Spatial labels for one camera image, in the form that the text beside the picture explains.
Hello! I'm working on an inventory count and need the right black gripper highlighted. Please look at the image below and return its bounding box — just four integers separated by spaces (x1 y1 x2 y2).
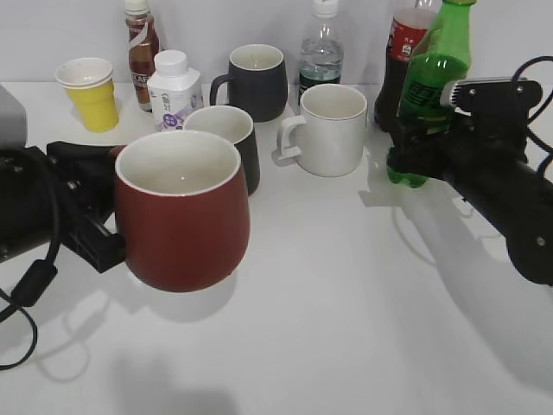
385 110 531 204

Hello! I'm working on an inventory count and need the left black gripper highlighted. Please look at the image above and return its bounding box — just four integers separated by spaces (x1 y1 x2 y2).
12 141 126 273

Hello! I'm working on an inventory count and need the red ceramic mug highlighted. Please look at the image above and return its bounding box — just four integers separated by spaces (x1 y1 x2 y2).
115 131 251 292

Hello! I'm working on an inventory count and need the green soda bottle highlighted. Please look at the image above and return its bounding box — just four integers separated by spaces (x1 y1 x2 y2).
385 0 479 189

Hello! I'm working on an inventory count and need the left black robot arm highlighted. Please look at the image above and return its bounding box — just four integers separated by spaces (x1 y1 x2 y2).
1 141 125 273

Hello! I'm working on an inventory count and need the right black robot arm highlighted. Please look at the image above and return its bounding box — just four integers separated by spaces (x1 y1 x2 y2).
387 113 552 285

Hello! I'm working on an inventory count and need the yellow paper cup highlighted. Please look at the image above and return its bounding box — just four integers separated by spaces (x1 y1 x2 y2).
54 57 119 133

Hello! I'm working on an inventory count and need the white ceramic mug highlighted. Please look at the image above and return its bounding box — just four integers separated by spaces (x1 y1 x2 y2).
276 84 368 177

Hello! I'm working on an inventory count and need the cola bottle red label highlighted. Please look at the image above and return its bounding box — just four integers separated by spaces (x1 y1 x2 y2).
373 1 436 132

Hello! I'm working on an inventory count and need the clear water bottle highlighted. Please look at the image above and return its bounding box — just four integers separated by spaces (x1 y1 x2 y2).
298 1 344 100

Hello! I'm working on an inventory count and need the white yogurt drink bottle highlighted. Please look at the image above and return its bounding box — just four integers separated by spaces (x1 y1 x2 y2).
147 49 204 131

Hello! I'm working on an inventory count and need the black front ceramic mug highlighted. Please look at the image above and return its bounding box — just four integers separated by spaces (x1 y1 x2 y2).
184 105 261 195

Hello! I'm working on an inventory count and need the brown coffee drink bottle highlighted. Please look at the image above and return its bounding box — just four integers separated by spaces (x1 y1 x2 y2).
124 0 160 112

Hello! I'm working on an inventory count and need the dark grey rear mug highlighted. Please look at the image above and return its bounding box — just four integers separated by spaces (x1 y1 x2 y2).
209 44 289 123

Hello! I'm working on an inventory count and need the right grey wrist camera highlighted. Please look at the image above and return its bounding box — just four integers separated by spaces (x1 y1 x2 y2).
439 77 543 113

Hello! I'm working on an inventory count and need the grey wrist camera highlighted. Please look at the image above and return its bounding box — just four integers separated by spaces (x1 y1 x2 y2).
439 77 543 113
0 86 28 149

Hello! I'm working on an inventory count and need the left black cable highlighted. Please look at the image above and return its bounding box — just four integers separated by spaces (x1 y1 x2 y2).
0 149 61 371

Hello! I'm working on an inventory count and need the black cable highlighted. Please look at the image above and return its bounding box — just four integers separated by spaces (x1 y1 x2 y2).
512 54 553 178
0 149 61 371

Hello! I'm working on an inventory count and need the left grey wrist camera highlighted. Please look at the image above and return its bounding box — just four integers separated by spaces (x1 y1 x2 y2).
0 86 28 149

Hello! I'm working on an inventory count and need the right black cable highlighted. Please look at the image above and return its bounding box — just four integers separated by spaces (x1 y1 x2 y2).
512 54 553 178

